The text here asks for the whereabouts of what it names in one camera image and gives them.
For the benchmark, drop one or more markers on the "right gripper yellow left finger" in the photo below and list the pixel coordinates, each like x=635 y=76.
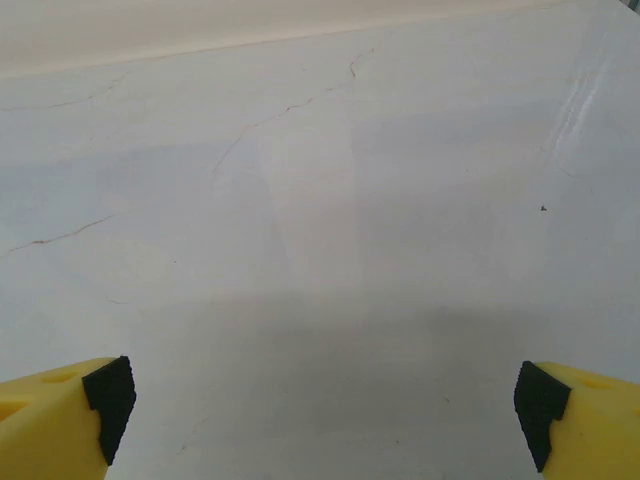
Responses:
x=45 y=425

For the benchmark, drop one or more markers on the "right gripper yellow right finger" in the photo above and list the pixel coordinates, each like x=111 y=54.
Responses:
x=595 y=425

